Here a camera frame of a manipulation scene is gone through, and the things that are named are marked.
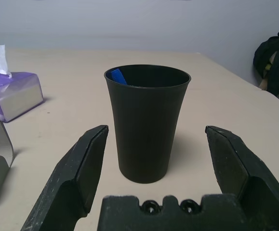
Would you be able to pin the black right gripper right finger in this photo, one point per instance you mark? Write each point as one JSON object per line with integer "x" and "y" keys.
{"x": 230, "y": 156}

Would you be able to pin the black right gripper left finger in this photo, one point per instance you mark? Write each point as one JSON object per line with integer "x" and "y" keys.
{"x": 76, "y": 168}

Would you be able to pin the wooden stool yellow seat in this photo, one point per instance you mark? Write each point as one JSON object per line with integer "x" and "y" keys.
{"x": 262, "y": 84}

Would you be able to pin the black plastic cup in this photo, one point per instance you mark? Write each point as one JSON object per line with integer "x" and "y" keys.
{"x": 146, "y": 125}

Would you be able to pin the purple tissue pack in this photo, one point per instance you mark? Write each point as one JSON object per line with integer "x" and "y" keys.
{"x": 14, "y": 96}

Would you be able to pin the blue cap whiteboard marker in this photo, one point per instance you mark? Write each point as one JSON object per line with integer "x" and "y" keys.
{"x": 118, "y": 76}

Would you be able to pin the black jacket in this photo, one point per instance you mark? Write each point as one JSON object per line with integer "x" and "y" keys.
{"x": 277, "y": 57}

